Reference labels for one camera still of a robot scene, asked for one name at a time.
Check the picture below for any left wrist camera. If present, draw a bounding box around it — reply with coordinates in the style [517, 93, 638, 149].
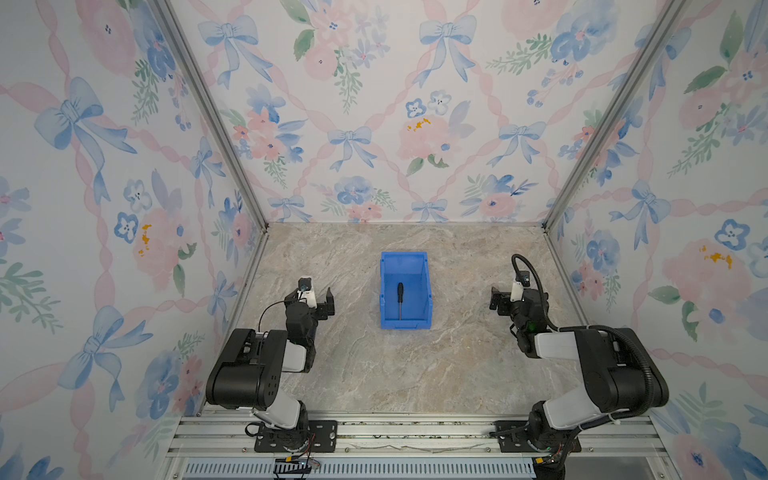
[297, 277, 317, 309]

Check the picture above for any black handled screwdriver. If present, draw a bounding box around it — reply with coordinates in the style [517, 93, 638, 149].
[396, 282, 405, 321]

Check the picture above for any right aluminium corner post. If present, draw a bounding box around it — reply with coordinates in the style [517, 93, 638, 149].
[541, 0, 688, 234]

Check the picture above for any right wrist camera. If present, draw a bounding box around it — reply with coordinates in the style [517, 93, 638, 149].
[510, 270, 530, 302]

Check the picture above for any aluminium corner post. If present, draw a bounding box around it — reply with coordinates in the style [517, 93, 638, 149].
[148, 0, 268, 234]
[541, 0, 688, 234]

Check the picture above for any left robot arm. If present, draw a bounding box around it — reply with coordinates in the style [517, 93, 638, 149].
[205, 286, 335, 453]

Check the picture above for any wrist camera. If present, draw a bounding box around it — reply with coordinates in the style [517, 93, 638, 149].
[297, 277, 317, 309]
[510, 270, 530, 302]

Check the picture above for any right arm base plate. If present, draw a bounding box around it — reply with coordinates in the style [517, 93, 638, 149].
[489, 420, 569, 455]

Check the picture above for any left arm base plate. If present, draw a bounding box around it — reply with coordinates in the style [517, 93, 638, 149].
[246, 420, 338, 454]

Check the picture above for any blue plastic bin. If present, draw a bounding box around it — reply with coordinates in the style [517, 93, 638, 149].
[379, 252, 433, 330]

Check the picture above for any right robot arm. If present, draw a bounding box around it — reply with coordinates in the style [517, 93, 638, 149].
[489, 283, 670, 453]

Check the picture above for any left aluminium corner post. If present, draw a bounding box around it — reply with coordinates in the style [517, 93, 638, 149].
[148, 0, 268, 234]

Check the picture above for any aluminium rail frame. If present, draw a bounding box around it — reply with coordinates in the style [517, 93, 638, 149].
[155, 408, 681, 479]

